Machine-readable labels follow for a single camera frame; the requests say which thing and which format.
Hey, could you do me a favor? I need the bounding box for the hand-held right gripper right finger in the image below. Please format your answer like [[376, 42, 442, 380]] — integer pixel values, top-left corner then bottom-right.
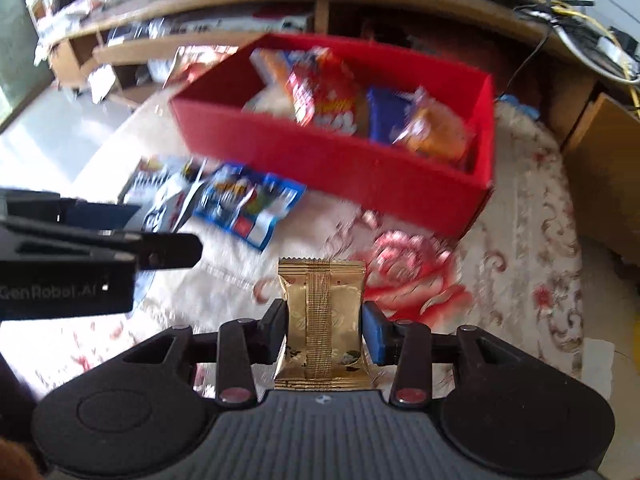
[[361, 301, 531, 408]]

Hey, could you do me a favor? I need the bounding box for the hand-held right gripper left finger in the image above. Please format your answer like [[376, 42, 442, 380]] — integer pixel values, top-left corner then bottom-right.
[[120, 299, 290, 407]]

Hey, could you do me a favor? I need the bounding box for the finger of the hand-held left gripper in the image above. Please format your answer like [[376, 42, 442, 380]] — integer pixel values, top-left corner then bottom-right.
[[0, 187, 143, 235], [0, 224, 204, 272]]

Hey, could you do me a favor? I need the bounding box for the gold snack packet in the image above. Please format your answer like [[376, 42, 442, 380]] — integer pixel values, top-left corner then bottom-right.
[[272, 257, 384, 392]]

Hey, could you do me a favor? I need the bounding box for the red cardboard box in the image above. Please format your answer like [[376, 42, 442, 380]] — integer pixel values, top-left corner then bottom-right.
[[169, 33, 496, 239]]

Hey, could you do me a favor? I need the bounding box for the dark blue snack packet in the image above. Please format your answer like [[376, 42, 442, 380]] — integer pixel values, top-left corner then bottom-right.
[[367, 86, 426, 144]]

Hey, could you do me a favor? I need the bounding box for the red blue chip bag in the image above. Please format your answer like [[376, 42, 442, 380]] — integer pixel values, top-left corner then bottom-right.
[[285, 49, 363, 134]]

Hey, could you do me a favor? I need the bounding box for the white green wafer packet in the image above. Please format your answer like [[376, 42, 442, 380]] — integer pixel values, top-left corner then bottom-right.
[[119, 156, 207, 234]]

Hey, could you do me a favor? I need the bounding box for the clear bun snack packet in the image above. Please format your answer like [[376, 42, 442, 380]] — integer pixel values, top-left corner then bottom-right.
[[242, 85, 297, 119]]

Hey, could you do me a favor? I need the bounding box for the pale orange snack packet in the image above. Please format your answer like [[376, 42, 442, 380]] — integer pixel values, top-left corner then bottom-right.
[[249, 48, 297, 87]]

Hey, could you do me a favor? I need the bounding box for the brown cardboard box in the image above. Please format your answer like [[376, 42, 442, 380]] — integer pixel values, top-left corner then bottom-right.
[[561, 91, 640, 267]]

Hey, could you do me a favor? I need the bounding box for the white power strip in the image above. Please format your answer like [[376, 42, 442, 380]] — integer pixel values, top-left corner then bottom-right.
[[592, 35, 640, 79]]

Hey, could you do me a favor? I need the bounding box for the yellow cable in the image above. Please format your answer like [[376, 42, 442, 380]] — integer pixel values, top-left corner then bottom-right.
[[549, 4, 640, 117]]

